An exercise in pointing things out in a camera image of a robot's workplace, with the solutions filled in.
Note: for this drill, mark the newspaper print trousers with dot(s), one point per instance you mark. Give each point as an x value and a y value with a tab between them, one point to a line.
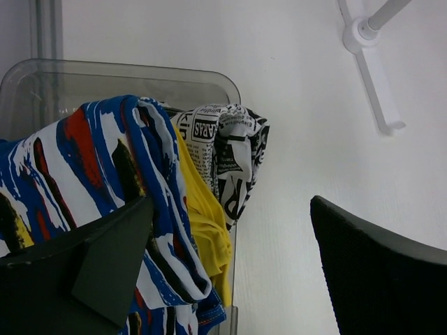
227	144

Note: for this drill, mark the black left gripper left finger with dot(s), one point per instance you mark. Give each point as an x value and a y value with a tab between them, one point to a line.
81	282

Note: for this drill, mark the blue patterned garment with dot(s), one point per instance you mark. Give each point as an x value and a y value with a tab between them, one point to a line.
88	165

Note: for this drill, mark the aluminium frame post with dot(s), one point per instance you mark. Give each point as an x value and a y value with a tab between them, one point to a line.
46	28

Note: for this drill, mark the white clothes rack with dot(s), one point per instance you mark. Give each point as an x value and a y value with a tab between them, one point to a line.
360	37

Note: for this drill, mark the yellow garment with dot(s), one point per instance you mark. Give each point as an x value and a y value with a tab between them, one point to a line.
208	225

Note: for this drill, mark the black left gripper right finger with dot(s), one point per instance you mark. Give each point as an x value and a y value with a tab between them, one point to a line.
379	282

